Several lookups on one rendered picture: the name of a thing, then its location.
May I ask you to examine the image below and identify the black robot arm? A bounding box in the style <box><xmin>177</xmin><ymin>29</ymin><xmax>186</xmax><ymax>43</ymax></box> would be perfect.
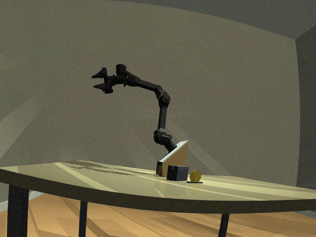
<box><xmin>104</xmin><ymin>64</ymin><xmax>177</xmax><ymax>153</ymax></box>

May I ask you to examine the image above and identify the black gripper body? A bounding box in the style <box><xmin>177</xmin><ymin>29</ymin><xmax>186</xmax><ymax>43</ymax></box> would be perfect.
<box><xmin>102</xmin><ymin>68</ymin><xmax>116</xmax><ymax>86</ymax></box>

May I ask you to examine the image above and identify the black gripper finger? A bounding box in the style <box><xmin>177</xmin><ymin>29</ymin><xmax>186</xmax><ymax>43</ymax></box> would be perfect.
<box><xmin>93</xmin><ymin>83</ymin><xmax>104</xmax><ymax>92</ymax></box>
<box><xmin>92</xmin><ymin>70</ymin><xmax>102</xmax><ymax>79</ymax></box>

